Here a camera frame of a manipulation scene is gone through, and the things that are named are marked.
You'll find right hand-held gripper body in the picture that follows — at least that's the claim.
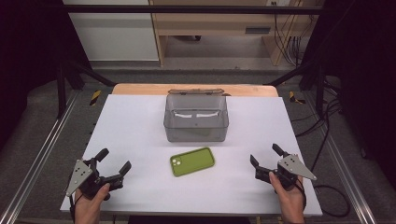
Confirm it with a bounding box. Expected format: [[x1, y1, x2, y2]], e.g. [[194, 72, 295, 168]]
[[254, 153, 318, 191]]

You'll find black metal stand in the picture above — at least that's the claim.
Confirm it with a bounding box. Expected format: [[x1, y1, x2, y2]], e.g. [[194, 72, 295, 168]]
[[55, 59, 117, 119], [264, 59, 327, 117]]

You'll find light wooden desk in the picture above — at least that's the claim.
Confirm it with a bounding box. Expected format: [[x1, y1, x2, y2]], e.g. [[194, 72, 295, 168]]
[[148, 0, 325, 67]]

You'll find yellow black tape strip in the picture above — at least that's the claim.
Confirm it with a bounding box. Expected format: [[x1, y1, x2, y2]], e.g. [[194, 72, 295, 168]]
[[89, 90, 103, 107], [288, 91, 306, 105]]

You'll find transparent grey storage box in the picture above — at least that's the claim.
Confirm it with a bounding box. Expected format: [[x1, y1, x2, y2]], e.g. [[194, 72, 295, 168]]
[[163, 88, 231, 144]]

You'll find person's left hand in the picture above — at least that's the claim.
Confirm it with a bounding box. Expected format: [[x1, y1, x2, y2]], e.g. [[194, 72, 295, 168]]
[[74, 182, 112, 224]]

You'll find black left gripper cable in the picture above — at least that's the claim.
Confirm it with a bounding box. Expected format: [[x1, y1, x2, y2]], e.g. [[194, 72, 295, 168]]
[[68, 193, 84, 224]]

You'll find black horizontal frame bar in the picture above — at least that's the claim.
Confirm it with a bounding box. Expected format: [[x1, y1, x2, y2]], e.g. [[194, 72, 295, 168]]
[[62, 4, 325, 15]]

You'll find person's right hand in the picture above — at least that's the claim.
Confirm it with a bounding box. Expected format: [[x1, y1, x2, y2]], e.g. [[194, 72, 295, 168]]
[[268, 171, 306, 224]]

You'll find black floor cable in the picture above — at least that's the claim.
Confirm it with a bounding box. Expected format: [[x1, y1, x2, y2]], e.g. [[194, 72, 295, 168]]
[[293, 78, 351, 218]]

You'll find wooden table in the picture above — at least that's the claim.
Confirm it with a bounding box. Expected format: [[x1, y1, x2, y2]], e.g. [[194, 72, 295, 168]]
[[111, 83, 279, 98]]

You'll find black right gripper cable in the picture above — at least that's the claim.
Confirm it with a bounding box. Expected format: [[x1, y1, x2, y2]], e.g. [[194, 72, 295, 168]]
[[295, 177, 308, 211]]

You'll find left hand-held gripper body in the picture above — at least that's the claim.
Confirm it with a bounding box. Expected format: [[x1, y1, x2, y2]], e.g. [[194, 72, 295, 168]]
[[64, 157, 125, 201]]

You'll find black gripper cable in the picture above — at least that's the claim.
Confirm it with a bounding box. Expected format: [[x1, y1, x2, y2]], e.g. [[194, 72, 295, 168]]
[[295, 177, 308, 211], [68, 193, 84, 224]]

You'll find white cabinet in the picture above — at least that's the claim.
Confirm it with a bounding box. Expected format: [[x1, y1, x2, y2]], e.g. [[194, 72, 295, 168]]
[[62, 0, 160, 62]]

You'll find green phone case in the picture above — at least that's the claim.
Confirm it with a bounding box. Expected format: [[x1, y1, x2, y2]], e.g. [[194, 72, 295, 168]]
[[169, 147, 217, 177]]

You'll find bundle of black hanging cables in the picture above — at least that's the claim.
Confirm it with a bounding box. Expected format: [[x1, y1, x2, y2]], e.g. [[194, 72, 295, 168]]
[[271, 1, 304, 67]]

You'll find black curtain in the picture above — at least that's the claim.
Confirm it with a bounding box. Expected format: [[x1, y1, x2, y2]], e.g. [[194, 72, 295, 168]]
[[303, 0, 396, 183], [0, 0, 92, 151]]

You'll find aluminium rail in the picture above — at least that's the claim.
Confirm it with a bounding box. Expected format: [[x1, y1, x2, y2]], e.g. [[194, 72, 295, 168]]
[[0, 90, 79, 224], [303, 91, 378, 224]]

